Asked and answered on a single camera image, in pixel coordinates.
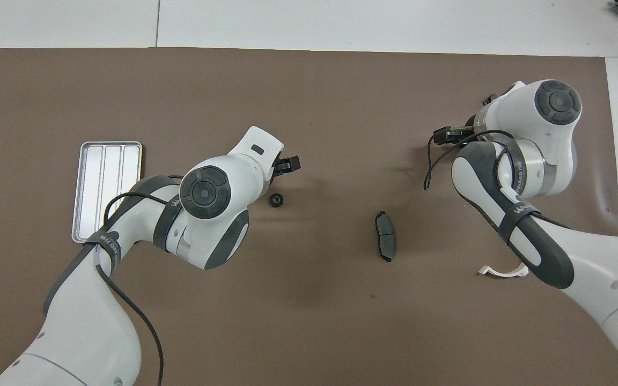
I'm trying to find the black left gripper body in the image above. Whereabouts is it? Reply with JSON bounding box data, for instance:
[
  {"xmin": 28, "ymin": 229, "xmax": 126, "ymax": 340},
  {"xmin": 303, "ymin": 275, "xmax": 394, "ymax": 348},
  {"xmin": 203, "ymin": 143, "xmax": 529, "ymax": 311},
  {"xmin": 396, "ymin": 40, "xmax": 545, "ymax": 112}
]
[{"xmin": 265, "ymin": 154, "xmax": 288, "ymax": 189}]

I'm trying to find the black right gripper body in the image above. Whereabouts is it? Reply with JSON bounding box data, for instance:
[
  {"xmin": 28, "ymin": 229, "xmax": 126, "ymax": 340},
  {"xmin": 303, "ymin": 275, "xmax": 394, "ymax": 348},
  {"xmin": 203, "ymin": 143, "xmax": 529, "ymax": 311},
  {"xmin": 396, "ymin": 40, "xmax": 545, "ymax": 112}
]
[{"xmin": 462, "ymin": 114, "xmax": 485, "ymax": 144}]

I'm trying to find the silver metal tray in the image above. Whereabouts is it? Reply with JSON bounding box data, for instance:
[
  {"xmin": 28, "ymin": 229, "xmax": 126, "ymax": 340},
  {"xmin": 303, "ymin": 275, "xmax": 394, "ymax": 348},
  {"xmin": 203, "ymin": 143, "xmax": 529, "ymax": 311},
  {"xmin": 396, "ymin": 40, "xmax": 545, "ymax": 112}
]
[{"xmin": 71, "ymin": 141, "xmax": 143, "ymax": 244}]

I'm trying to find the brown table mat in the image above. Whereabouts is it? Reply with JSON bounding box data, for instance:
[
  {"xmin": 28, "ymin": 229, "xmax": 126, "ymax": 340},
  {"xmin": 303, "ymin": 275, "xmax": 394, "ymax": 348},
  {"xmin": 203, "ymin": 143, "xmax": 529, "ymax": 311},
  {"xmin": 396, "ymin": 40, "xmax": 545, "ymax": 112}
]
[{"xmin": 0, "ymin": 47, "xmax": 618, "ymax": 386}]

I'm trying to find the white curved plastic bracket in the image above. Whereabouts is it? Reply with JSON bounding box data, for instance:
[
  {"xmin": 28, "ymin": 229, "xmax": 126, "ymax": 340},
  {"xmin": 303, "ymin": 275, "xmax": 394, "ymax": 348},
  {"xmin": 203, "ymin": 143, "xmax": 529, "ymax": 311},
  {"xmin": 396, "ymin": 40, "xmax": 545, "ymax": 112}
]
[{"xmin": 478, "ymin": 263, "xmax": 529, "ymax": 278}]

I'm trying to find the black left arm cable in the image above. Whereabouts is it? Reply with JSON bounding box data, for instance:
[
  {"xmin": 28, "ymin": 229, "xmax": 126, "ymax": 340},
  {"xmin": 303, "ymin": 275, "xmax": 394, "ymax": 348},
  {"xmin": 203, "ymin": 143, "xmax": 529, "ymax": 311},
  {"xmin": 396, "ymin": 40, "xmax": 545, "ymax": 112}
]
[{"xmin": 94, "ymin": 174, "xmax": 165, "ymax": 386}]

